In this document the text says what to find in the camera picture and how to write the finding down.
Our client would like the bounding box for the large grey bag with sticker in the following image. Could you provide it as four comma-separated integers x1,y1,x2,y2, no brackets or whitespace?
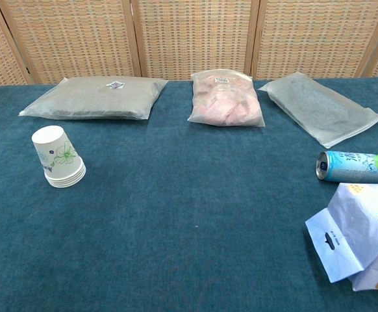
18,76,170,122

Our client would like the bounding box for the white floral paper cup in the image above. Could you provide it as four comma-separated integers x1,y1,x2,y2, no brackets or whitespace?
45,162,86,181
31,125,85,177
48,170,86,189
47,167,86,186
45,164,86,183

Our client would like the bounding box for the white paper food bag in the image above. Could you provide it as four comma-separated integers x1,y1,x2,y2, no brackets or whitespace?
305,182,378,292

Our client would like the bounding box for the clear bag of pink pieces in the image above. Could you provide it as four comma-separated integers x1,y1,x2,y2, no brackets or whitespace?
187,70,266,128

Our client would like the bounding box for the small grey plastic bag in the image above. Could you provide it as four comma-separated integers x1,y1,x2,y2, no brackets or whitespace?
258,71,378,149

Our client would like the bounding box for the light blue drink can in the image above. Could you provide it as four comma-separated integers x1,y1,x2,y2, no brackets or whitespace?
314,150,378,184

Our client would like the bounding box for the blue table cover cloth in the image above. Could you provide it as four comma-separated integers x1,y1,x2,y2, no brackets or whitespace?
0,76,378,312

